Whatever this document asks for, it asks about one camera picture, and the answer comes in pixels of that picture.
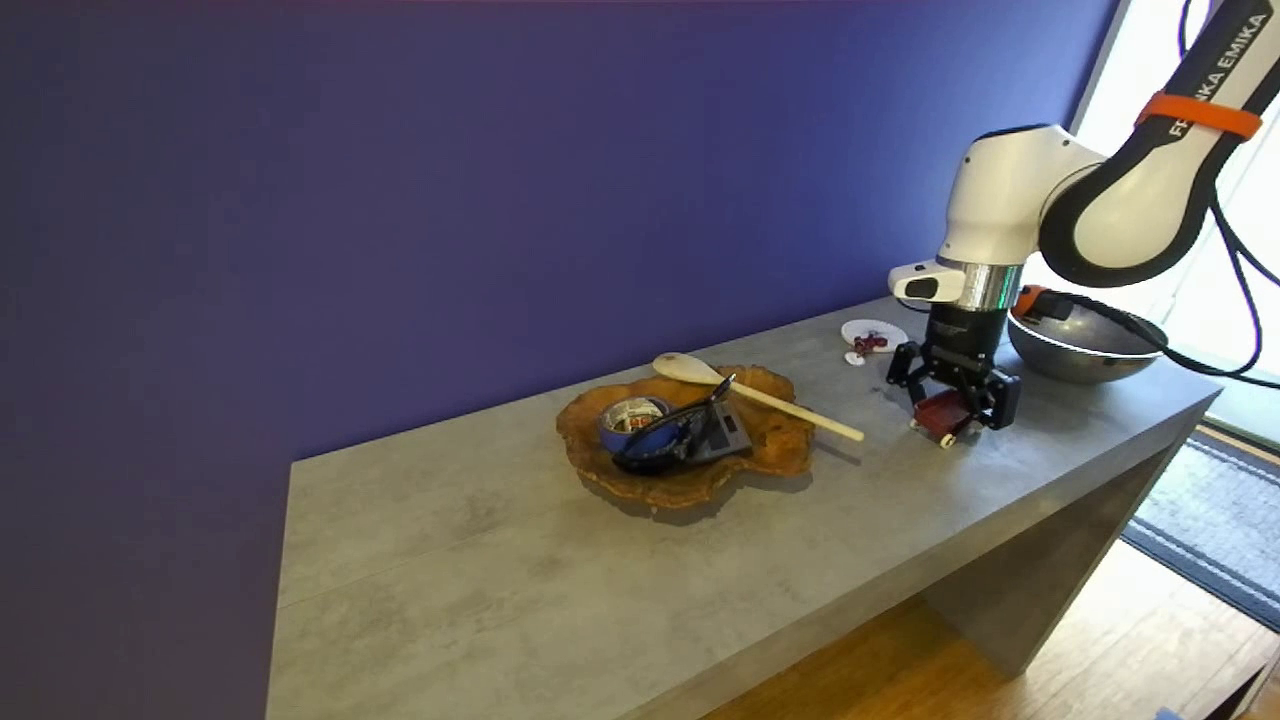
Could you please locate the orange strap on arm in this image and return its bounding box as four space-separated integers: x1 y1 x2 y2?
1136 90 1265 146

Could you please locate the bright glass window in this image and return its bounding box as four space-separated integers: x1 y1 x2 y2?
1007 0 1280 379

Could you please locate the red toy cart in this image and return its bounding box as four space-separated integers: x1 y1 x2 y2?
910 390 976 454

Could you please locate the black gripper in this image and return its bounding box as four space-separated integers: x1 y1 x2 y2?
885 301 1029 437

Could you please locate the light wooden spoon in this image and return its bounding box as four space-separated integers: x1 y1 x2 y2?
647 349 866 447

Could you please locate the grey metal bowl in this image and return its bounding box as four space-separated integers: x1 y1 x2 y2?
1004 283 1170 390

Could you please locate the small white cup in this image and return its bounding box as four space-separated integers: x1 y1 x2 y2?
601 393 666 439

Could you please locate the small white plate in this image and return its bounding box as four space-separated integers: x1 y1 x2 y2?
837 316 910 371

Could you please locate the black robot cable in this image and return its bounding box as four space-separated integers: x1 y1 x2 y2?
1157 0 1280 393

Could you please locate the blue and black object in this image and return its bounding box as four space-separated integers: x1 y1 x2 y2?
605 375 753 480

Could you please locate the brown wooden tray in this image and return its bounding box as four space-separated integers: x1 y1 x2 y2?
552 362 816 522

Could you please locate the grey floor mat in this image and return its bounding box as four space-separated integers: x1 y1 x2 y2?
1123 433 1280 631

